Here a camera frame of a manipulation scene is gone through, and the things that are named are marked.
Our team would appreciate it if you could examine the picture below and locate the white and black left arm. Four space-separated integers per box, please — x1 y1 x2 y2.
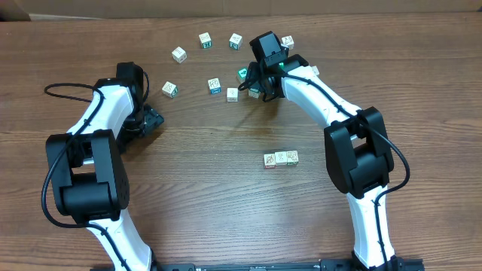
41 62 164 270

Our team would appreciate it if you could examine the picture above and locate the wooden block blue side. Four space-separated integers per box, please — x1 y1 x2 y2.
208 78 221 94
312 65 320 76

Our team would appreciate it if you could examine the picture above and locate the plain wooden block far left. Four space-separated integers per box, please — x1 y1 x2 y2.
172 47 187 63

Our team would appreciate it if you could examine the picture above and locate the wooden block blue side right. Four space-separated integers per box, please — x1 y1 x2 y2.
312 65 320 76

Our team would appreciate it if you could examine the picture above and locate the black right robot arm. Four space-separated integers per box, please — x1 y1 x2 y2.
240 32 399 270

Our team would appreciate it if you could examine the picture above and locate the wooden block red side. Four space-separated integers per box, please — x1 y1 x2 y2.
264 154 276 169

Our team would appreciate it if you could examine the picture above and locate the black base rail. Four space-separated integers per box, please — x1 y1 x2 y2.
90 258 426 271

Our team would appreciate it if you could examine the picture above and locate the green top block number seven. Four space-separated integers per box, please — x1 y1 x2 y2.
249 90 260 99

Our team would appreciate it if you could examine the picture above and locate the wooden block green R side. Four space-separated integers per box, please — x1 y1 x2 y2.
286 151 299 166

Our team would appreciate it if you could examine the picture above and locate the wooden block green side top row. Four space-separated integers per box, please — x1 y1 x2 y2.
229 33 243 50

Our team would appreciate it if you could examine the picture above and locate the plain wooden block centre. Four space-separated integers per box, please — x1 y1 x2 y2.
227 88 239 102

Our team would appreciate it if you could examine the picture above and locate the wooden block green H side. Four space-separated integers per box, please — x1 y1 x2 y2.
199 32 212 49

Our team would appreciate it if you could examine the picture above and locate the wooden block turtle drawing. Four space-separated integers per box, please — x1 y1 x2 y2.
275 151 288 166

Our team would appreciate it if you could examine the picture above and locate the plain wooden block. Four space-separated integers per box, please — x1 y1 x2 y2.
172 47 187 63
227 88 239 102

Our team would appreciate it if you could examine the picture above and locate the wooden block animal drawing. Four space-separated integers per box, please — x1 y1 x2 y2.
282 35 294 50

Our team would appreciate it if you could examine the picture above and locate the wooden block green side left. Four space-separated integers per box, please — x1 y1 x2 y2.
162 81 178 99

